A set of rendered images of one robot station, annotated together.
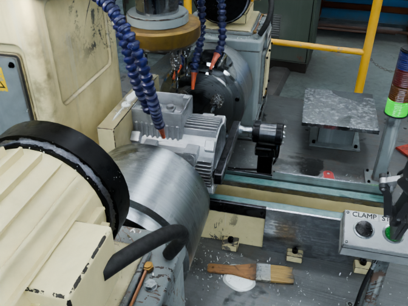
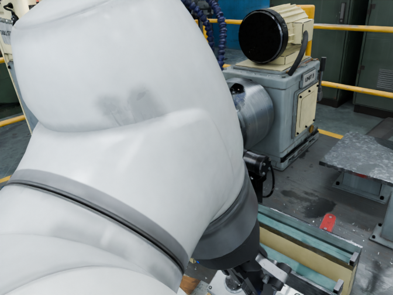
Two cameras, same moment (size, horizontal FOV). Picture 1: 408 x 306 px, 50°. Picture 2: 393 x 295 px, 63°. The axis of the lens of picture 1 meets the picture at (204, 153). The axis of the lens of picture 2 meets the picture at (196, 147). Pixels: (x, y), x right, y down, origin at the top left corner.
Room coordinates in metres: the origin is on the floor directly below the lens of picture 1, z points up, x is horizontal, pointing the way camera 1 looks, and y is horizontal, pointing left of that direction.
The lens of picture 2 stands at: (0.27, -0.42, 1.48)
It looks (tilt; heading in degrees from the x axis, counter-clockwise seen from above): 28 degrees down; 30
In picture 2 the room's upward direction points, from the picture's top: 5 degrees counter-clockwise
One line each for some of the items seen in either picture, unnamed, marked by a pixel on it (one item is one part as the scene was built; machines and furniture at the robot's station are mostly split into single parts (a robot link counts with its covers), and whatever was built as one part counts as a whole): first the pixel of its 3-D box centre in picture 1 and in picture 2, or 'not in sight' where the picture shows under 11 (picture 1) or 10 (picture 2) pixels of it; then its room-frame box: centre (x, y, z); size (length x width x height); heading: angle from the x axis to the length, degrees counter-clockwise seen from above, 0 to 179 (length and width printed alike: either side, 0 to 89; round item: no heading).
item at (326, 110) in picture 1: (336, 122); (368, 168); (1.34, -0.46, 0.86); 0.27 x 0.24 x 0.12; 166
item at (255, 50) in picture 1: (226, 70); (272, 105); (1.50, -0.08, 0.99); 0.35 x 0.31 x 0.37; 166
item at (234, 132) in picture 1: (229, 150); not in sight; (0.92, -0.06, 1.01); 0.26 x 0.04 x 0.03; 167
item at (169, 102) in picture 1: (163, 115); not in sight; (0.93, 0.10, 1.11); 0.12 x 0.11 x 0.07; 76
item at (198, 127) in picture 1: (180, 150); not in sight; (0.92, 0.06, 1.01); 0.20 x 0.19 x 0.19; 76
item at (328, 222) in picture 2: (328, 181); (327, 225); (1.06, -0.38, 0.81); 0.09 x 0.03 x 0.02; 174
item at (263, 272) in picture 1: (250, 271); (191, 285); (0.71, -0.11, 0.80); 0.21 x 0.05 x 0.01; 83
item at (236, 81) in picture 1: (210, 86); (234, 115); (1.24, -0.02, 1.04); 0.41 x 0.25 x 0.25; 166
